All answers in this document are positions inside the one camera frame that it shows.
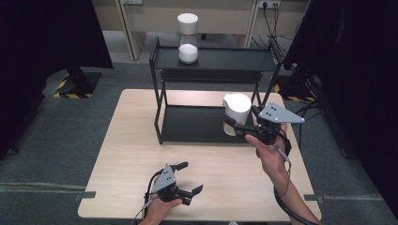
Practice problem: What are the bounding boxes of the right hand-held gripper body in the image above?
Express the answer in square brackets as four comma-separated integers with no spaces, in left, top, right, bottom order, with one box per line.
[236,100,306,146]

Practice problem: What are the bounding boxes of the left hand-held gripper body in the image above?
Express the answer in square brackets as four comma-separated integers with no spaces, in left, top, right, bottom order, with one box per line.
[151,163,193,206]

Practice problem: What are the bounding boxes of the white cup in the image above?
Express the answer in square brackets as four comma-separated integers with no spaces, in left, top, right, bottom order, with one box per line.
[222,92,253,137]

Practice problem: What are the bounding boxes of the black two-tier metal rack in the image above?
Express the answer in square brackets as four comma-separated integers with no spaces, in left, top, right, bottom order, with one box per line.
[148,36,283,145]

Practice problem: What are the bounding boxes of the salt jar with white cap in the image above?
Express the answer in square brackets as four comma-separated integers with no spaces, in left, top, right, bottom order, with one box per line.
[176,12,200,66]

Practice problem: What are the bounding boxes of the person's left hand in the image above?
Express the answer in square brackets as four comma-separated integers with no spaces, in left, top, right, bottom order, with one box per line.
[138,192,184,225]

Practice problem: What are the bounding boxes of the person's right hand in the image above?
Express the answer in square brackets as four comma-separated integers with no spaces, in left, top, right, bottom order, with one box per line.
[244,123,291,180]

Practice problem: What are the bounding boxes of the stand base with striped tape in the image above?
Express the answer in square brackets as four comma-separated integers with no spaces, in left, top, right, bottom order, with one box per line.
[53,66,103,100]
[273,73,317,103]

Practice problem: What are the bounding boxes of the grey floor tape strip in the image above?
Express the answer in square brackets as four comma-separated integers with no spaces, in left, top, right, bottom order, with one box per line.
[303,193,327,204]
[72,190,97,202]

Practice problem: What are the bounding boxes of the black curtain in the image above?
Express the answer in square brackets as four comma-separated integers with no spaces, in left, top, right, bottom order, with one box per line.
[282,0,398,218]
[0,0,115,158]

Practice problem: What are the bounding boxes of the left hand-held gripper cable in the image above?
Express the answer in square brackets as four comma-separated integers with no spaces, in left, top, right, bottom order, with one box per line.
[133,170,165,225]

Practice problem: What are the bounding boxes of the hand-held gripper cable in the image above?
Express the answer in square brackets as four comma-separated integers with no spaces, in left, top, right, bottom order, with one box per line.
[133,170,165,225]
[273,144,321,225]

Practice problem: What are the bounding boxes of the right hand-held gripper cable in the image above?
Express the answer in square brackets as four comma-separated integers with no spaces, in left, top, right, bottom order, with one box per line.
[273,144,321,225]

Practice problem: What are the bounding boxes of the black wall cables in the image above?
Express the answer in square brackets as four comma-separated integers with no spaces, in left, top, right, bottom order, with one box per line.
[251,6,294,59]

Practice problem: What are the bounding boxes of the white wall socket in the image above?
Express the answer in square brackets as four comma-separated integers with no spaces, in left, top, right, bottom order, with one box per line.
[257,0,282,9]

